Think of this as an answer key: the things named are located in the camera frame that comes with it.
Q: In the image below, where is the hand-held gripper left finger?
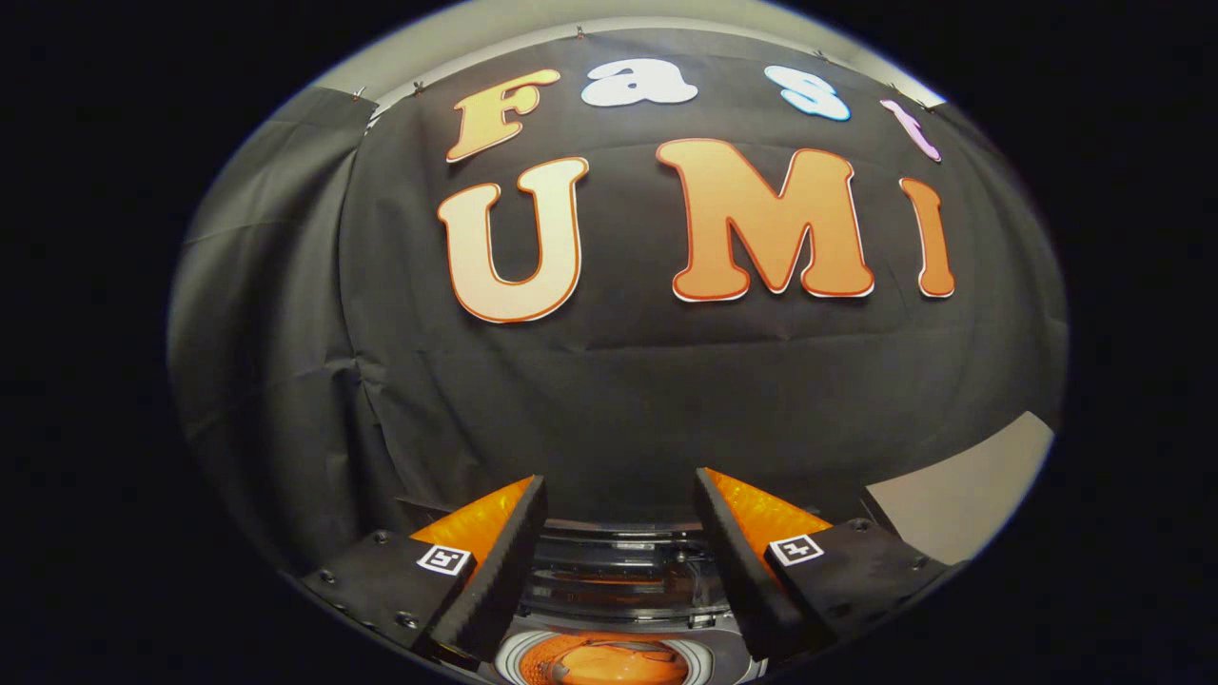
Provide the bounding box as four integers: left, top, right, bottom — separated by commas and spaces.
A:
301, 476, 549, 665

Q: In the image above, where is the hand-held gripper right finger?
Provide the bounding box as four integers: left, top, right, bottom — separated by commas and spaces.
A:
693, 467, 954, 664

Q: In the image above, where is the top-loading washing machine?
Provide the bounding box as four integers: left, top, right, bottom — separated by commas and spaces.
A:
398, 495, 772, 685

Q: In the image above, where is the glass washing machine lid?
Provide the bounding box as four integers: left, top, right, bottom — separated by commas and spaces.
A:
528, 519, 729, 629

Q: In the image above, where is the yellow polo shirt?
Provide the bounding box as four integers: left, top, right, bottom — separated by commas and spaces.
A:
519, 633, 691, 685

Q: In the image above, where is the black backdrop cloth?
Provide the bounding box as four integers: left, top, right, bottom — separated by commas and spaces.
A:
167, 27, 1069, 581

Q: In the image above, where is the grey side table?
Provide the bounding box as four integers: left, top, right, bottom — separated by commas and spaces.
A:
861, 411, 1055, 564

